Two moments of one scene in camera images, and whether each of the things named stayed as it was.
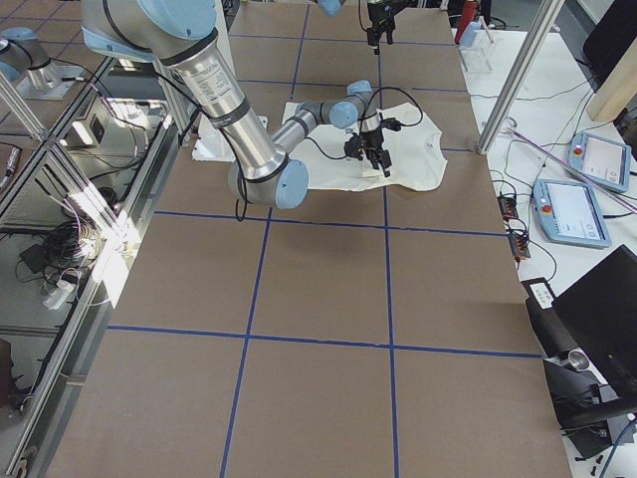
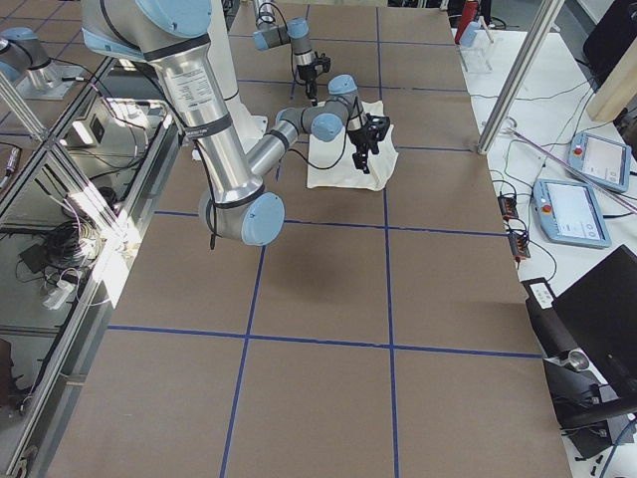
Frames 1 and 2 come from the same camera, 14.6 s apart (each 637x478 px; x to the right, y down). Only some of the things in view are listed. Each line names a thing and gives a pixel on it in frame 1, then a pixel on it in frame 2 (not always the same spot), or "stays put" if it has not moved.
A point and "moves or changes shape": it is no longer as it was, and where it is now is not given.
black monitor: [598, 309] stays put
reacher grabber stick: [587, 175] stays put
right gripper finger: [374, 160] → [360, 160]
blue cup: [469, 37] stays put
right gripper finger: [385, 160] → [373, 150]
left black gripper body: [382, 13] → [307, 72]
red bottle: [469, 14] stays put
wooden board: [619, 92] stays put
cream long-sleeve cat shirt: [417, 157] moves or changes shape
